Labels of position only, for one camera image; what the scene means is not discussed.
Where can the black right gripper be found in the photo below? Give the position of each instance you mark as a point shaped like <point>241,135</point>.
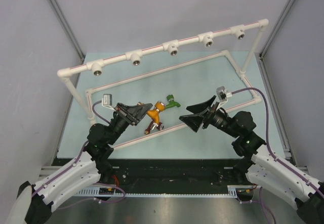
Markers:
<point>195,121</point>

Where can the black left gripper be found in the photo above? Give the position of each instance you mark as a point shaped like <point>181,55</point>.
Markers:
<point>132,114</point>

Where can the yellow water faucet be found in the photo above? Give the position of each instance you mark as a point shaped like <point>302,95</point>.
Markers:
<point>154,110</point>

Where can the white PVC pipe frame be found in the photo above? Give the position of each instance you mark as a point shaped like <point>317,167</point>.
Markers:
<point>171,47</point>

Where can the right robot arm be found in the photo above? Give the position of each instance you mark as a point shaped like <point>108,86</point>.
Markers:
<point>259,163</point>

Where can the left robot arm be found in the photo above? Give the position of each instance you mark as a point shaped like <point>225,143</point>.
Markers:
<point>36,202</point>

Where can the green water faucet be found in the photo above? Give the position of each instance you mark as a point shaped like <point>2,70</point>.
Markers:
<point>171,103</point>

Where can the dark red water faucet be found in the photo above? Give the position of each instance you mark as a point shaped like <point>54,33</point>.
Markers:
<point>154,126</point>

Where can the light blue table mat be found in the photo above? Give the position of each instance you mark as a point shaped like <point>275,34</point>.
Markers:
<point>190,85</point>

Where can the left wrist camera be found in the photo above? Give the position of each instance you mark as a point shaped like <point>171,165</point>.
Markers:
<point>107,100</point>

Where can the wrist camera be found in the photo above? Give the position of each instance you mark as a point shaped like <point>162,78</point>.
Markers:
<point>107,100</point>
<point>223,94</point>

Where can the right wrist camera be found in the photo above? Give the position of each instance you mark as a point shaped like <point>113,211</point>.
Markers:
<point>223,94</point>

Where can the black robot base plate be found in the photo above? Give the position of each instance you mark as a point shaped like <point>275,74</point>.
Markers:
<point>174,176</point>

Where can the aluminium frame post right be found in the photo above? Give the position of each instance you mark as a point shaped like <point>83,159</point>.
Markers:
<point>278,25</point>

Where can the aluminium frame post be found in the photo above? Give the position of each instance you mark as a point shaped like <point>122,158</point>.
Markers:
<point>66,27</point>
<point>278,25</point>

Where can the aluminium frame post left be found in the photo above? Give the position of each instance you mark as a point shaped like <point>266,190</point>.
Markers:
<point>66,27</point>

